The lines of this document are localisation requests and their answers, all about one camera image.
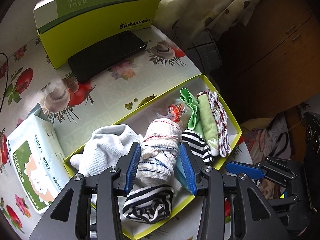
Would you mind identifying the green towel red-white trim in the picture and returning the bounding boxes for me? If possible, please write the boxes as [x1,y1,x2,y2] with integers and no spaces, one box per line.
[196,90,228,157]

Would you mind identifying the black smartphone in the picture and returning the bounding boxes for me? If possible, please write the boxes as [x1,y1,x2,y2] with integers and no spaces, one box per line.
[67,31,148,83]

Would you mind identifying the green printed cloth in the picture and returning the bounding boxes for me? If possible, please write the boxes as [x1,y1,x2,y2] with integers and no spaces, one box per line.
[180,87,204,135]

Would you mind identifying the clear plastic packet red contents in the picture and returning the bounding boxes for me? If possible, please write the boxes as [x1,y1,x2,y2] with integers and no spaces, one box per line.
[155,102,187,123]

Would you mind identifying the lime green cardboard box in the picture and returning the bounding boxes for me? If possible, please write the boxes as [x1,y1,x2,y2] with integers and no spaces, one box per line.
[37,0,160,70]

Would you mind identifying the colorful patterned bag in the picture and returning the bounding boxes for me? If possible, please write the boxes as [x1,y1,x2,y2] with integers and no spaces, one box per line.
[241,115,307,160]

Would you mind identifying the cream dotted curtain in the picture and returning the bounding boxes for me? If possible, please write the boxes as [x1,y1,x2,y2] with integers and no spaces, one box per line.
[155,0,275,40]

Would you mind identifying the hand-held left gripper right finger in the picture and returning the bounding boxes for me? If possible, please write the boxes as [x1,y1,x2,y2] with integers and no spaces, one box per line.
[179,142,292,240]

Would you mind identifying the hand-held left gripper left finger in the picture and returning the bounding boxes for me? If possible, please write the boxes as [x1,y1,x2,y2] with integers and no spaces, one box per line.
[28,142,142,240]

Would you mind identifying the wet wipes pack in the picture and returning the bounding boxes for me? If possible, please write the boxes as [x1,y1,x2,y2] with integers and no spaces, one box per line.
[7,107,73,214]

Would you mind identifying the white tray box green rim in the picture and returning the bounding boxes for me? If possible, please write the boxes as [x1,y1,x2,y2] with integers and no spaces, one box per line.
[64,74,242,240]

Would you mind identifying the floral vinyl tablecloth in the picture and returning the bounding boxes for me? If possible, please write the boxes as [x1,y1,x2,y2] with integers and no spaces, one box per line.
[0,26,250,240]

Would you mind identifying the black power cable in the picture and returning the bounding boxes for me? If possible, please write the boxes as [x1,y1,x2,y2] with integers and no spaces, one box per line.
[0,52,9,110]

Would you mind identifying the green and white carton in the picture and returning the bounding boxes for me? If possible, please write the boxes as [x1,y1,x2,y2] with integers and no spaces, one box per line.
[33,0,158,35]

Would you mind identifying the brown wooden cabinet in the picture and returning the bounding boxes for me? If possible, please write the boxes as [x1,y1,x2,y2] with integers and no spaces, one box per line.
[215,0,320,123]

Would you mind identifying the black and white striped sock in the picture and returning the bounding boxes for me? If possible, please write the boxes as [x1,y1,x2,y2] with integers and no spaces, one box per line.
[122,184,175,224]
[180,130,214,167]

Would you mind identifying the light blue face mask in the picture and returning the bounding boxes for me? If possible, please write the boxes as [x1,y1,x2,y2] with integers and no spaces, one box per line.
[174,164,192,189]

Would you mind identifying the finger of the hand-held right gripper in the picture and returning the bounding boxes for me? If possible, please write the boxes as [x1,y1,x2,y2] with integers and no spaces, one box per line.
[270,195,300,212]
[225,156,301,187]

